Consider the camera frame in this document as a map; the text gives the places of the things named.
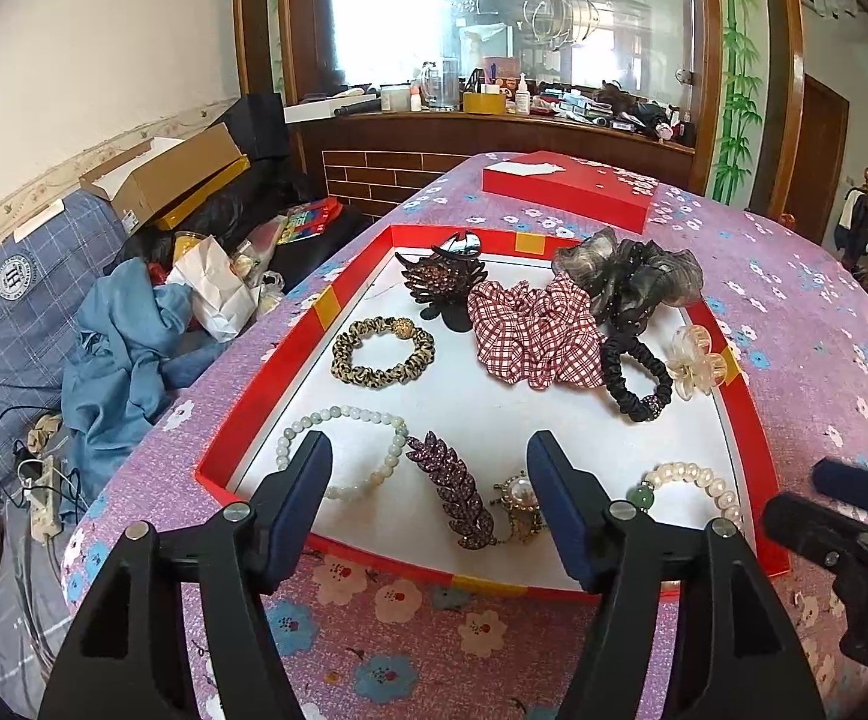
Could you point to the dark hanging jacket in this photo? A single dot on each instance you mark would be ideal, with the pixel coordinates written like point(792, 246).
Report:
point(857, 221)

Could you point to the clear flower hair clip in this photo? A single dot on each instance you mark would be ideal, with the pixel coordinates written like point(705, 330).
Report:
point(692, 367)

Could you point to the dark cloth bundle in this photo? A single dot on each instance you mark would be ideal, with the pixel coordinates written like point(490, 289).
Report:
point(644, 109)

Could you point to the white paper bag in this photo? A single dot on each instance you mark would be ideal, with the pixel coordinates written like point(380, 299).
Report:
point(212, 292)

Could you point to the wooden door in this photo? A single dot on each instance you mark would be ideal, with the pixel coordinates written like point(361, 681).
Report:
point(816, 157)

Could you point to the red floral box lid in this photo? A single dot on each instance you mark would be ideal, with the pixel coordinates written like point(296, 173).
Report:
point(554, 191)

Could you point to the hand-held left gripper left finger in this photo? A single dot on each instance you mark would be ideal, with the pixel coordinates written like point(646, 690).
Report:
point(302, 495)

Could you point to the white pump bottle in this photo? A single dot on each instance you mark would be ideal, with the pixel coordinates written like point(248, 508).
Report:
point(524, 99)

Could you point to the black rhinestone claw clip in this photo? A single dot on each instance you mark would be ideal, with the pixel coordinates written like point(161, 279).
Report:
point(441, 277)

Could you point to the wooden brick-pattern counter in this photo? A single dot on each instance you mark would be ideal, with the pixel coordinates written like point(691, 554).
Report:
point(404, 157)

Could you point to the red checked scrunchie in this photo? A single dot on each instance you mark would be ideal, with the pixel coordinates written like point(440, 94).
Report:
point(531, 330)

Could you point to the green bamboo wall decal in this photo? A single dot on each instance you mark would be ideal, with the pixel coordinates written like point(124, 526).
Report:
point(737, 75)

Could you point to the brown cardboard box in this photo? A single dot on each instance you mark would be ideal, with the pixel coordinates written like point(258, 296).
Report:
point(179, 172)

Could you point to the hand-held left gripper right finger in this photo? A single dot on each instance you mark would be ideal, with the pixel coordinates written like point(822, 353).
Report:
point(561, 510)

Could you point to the red box tray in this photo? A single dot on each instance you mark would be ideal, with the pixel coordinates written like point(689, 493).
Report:
point(479, 405)

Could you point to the blue plaid pillow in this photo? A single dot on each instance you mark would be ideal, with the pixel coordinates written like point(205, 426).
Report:
point(21, 330)

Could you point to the yellow flat box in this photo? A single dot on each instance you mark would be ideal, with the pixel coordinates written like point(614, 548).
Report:
point(179, 219)

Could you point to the black plastic bag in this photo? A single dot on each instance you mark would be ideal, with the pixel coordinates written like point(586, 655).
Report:
point(216, 214)

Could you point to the colourful printed package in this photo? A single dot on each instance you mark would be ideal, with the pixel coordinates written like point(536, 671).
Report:
point(310, 221)

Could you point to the clear glass pitcher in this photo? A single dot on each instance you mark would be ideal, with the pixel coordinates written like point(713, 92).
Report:
point(443, 86)

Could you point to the small yellow box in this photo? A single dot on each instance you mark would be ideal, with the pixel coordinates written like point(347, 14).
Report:
point(485, 103)

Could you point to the blue cloth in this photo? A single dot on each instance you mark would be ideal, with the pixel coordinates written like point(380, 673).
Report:
point(119, 360)

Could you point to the sheer black organza scrunchie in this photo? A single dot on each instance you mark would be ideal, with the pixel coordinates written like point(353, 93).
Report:
point(629, 270)

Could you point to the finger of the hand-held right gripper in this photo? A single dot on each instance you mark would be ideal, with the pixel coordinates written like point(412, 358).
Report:
point(853, 484)
point(816, 532)

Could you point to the white flat box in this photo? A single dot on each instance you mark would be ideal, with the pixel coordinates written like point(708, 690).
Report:
point(321, 109)

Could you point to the arched glass partition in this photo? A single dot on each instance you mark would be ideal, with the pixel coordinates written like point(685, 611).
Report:
point(404, 15)

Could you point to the purple rhinestone leaf hair clip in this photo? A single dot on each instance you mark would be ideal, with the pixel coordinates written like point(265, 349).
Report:
point(456, 491)

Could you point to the white power strip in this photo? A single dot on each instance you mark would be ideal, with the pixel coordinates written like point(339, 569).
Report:
point(40, 495)

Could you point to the grey blanket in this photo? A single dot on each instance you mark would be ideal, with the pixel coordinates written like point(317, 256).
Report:
point(14, 615)

